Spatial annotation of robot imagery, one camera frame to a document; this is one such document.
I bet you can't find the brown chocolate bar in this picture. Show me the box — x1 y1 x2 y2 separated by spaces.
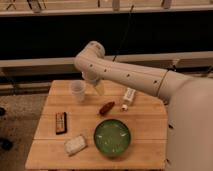
55 112 67 135

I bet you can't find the translucent white cup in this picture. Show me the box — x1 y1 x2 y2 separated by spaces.
69 80 86 102

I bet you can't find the white tube with cap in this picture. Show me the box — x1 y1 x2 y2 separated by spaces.
122 88 136 111

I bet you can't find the black chair wheel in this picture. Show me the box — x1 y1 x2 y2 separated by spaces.
0 137 13 151

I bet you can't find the wooden table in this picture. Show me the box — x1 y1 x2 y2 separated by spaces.
25 80 167 170

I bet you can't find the black hanging cable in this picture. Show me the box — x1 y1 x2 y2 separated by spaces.
112 4 135 63

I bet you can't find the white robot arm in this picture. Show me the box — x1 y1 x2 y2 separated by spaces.
74 41 213 171

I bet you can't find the green ceramic bowl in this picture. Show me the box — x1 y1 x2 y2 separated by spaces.
93 119 131 158

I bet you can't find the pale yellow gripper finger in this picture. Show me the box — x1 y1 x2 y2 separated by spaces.
95 83 104 95

